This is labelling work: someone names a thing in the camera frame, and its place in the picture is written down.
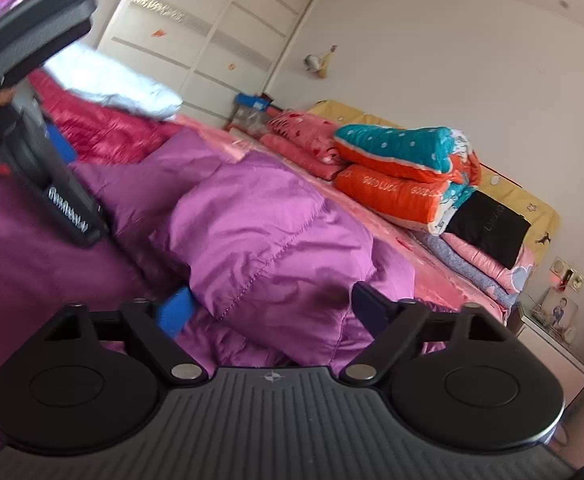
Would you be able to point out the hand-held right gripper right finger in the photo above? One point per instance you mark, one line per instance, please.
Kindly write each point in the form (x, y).
(372, 310)

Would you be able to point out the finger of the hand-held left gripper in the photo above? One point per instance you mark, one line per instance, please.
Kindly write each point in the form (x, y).
(61, 144)

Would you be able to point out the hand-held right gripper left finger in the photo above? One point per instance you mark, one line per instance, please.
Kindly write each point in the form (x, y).
(174, 312)

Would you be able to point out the purple down jacket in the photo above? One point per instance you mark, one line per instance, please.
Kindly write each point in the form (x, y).
(262, 225)

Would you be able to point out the magenta down jacket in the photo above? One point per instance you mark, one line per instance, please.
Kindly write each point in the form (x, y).
(107, 130)

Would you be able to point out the white down jacket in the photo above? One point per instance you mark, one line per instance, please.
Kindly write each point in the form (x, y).
(117, 87)

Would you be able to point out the blue grey folded blanket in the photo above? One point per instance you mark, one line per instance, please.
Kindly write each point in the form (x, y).
(452, 260)

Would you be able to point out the orange folded quilt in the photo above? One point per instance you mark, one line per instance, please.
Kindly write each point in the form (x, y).
(392, 197)

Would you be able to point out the black folded cloth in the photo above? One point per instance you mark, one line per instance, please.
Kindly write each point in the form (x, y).
(489, 227)

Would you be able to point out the white wardrobe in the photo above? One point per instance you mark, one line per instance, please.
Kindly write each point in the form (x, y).
(207, 25)

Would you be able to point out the plain pink folded quilt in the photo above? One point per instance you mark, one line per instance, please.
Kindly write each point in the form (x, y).
(292, 152)

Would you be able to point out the white nightstand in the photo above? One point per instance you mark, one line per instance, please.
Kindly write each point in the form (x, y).
(552, 350)

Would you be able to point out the pink heart pillow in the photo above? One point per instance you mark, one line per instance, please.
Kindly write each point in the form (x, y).
(307, 132)

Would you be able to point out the grey box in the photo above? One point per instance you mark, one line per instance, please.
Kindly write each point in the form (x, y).
(249, 120)

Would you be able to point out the yellow headboard cover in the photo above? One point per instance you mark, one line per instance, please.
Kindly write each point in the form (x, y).
(532, 205)

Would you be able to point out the blue box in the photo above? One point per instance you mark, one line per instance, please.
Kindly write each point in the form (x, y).
(253, 101)

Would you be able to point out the photo frame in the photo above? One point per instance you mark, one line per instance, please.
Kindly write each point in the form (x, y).
(562, 312)

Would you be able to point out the wall socket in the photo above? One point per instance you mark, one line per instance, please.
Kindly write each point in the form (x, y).
(567, 275)

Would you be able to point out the hanging wall ornament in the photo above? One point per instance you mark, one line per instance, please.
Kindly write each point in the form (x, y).
(319, 62)

